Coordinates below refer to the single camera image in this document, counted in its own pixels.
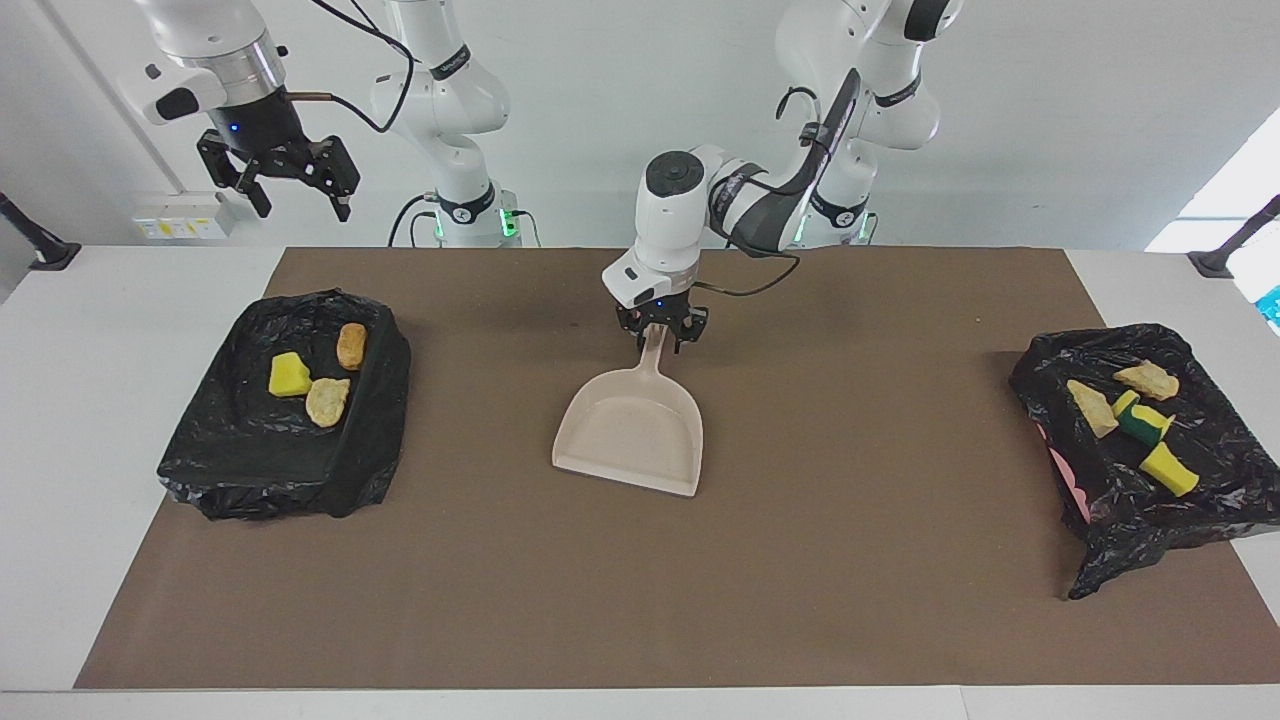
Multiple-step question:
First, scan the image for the black base cable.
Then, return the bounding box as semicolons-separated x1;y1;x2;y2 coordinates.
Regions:
388;193;443;249

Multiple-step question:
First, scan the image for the brown paper table mat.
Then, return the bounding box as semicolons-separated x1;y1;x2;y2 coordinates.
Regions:
75;247;1280;691

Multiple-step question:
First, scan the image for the beige plastic dustpan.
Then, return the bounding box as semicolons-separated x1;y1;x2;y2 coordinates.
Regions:
551;322;705;498

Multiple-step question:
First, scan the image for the black stand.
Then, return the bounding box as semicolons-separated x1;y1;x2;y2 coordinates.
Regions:
0;190;81;273
1188;195;1280;279

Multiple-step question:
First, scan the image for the pink bin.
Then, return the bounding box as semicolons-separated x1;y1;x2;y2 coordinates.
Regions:
1035;420;1093;526

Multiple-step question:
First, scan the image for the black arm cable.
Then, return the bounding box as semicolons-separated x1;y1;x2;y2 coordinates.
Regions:
288;0;417;135
690;85;863;299

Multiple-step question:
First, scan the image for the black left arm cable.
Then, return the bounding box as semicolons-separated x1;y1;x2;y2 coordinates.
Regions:
690;85;863;299

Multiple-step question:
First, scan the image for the yellow and green sponge piece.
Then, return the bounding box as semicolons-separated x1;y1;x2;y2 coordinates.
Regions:
1112;389;1175;448

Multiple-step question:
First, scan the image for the black plastic trash bag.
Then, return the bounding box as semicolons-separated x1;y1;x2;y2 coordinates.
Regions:
1008;322;1280;601
157;288;412;521

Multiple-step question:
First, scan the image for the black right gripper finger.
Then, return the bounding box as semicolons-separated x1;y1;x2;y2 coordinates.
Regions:
300;135;362;223
196;128;273;219

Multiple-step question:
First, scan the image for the white wall socket box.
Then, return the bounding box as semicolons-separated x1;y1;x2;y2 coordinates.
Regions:
132;190;239;241

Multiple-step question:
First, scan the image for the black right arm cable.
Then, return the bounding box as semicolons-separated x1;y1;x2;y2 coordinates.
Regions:
288;0;417;135

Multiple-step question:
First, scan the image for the grey wall conduit pipe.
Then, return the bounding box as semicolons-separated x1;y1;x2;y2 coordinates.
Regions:
38;0;191;196

